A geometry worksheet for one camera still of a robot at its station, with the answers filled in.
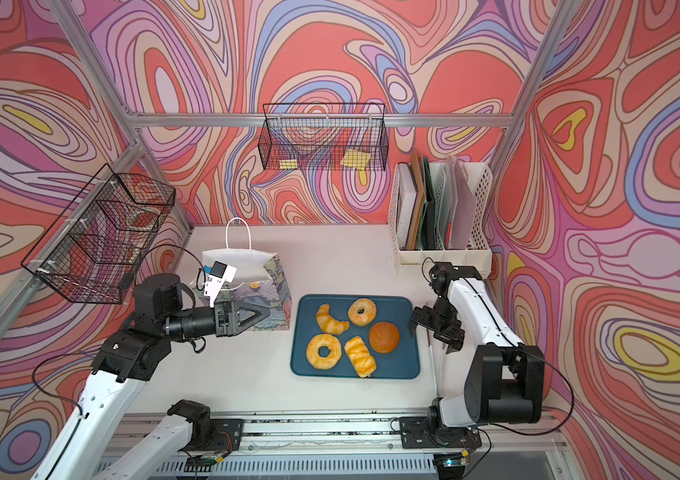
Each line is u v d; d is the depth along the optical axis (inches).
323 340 34.0
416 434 28.9
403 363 32.9
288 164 32.4
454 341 27.6
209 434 28.2
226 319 20.6
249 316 24.8
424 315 29.1
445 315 26.6
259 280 28.3
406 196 36.7
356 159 35.8
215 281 23.0
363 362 32.3
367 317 35.8
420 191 35.9
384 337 33.7
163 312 19.6
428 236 38.1
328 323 34.8
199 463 28.0
